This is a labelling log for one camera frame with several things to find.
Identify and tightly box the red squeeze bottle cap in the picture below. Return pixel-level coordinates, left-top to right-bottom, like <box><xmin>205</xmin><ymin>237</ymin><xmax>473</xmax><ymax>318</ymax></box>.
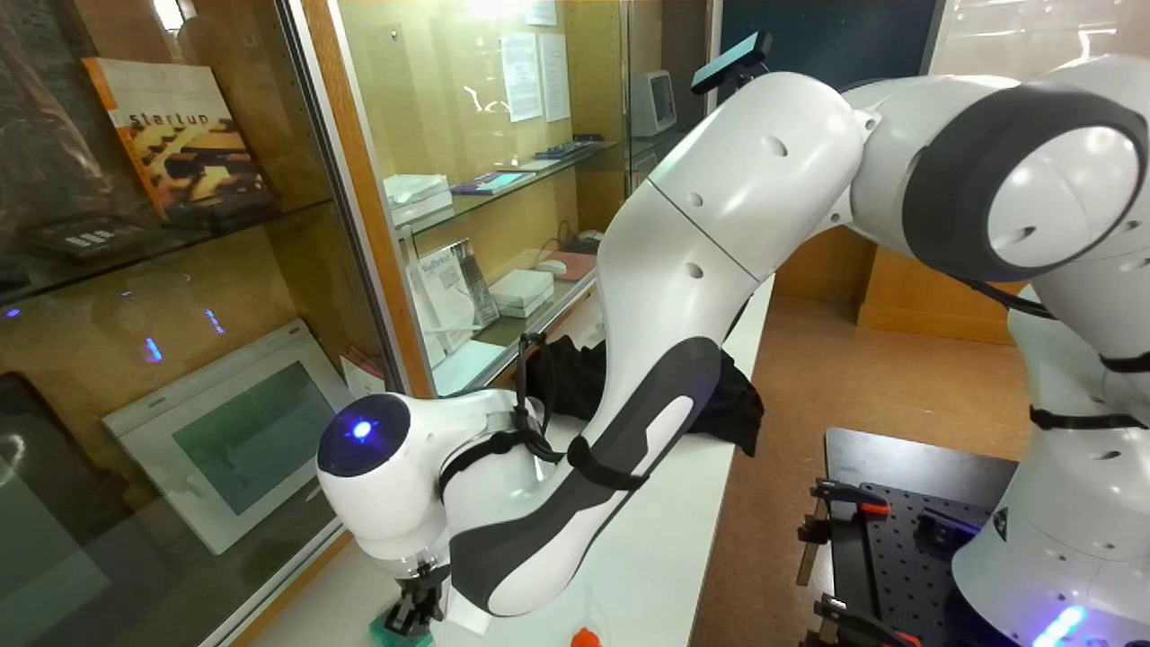
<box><xmin>571</xmin><ymin>630</ymin><xmax>603</xmax><ymax>647</ymax></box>

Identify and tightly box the orange patterned book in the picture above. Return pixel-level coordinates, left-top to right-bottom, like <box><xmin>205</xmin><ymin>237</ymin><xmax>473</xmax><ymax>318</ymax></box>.
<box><xmin>82</xmin><ymin>56</ymin><xmax>275</xmax><ymax>226</ymax></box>

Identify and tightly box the orange clamp front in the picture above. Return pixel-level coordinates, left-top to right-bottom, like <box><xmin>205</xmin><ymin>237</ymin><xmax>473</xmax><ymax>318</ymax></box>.
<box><xmin>797</xmin><ymin>594</ymin><xmax>925</xmax><ymax>647</ymax></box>

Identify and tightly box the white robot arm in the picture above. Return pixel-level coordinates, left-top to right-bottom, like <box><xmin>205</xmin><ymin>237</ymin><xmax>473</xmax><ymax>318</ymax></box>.
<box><xmin>316</xmin><ymin>53</ymin><xmax>1150</xmax><ymax>647</ymax></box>

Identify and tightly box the orange clamp rear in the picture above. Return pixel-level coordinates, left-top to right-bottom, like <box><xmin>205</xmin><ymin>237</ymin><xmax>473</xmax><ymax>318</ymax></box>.
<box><xmin>795</xmin><ymin>478</ymin><xmax>897</xmax><ymax>585</ymax></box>

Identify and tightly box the black tablet on stand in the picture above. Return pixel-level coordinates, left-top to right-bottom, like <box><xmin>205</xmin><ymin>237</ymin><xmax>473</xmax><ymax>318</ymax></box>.
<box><xmin>692</xmin><ymin>28</ymin><xmax>774</xmax><ymax>92</ymax></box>

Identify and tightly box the orange clamp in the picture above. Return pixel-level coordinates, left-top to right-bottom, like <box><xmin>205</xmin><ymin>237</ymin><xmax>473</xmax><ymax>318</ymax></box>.
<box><xmin>797</xmin><ymin>594</ymin><xmax>925</xmax><ymax>647</ymax></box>
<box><xmin>795</xmin><ymin>478</ymin><xmax>897</xmax><ymax>585</ymax></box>

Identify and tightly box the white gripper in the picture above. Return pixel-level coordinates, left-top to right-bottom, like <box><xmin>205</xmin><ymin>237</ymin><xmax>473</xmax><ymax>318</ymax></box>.
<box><xmin>385</xmin><ymin>559</ymin><xmax>455</xmax><ymax>631</ymax></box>

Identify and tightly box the white framed green tablet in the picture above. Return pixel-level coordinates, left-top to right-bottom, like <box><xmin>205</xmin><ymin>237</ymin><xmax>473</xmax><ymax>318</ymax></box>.
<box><xmin>104</xmin><ymin>318</ymin><xmax>348</xmax><ymax>554</ymax></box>

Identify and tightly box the green sponge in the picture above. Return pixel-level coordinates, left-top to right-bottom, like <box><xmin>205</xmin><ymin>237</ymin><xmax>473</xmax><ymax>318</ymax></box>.
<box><xmin>371</xmin><ymin>614</ymin><xmax>433</xmax><ymax>647</ymax></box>

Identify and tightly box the black cloth jacket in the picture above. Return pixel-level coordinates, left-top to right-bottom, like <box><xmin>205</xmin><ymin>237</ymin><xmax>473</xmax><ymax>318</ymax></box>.
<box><xmin>526</xmin><ymin>337</ymin><xmax>766</xmax><ymax>457</ymax></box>

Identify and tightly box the black breadboard table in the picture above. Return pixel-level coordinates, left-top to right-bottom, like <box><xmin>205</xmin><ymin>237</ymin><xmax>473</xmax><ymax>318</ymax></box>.
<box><xmin>814</xmin><ymin>426</ymin><xmax>1013</xmax><ymax>647</ymax></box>

